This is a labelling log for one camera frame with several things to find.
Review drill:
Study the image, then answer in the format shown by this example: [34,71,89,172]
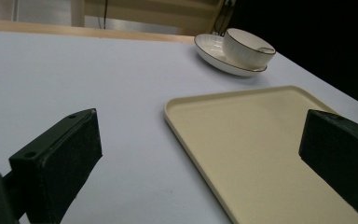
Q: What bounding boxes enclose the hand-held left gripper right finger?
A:
[298,108,358,224]

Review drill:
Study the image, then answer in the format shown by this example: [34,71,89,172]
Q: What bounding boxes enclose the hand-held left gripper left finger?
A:
[3,107,103,224]

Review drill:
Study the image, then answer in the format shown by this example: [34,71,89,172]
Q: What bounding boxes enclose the cream plastic tray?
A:
[163,85,358,224]

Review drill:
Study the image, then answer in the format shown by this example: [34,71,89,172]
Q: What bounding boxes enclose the white ribbed cup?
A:
[222,27,277,70]

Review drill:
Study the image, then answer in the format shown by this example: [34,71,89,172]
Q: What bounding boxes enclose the white ribbed saucer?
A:
[194,33,268,77]

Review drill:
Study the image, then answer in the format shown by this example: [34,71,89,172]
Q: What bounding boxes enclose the beige wooden furniture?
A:
[70,0,231,36]

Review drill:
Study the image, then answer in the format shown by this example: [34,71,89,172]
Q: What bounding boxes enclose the black cable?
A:
[212,0,236,36]
[97,0,109,30]

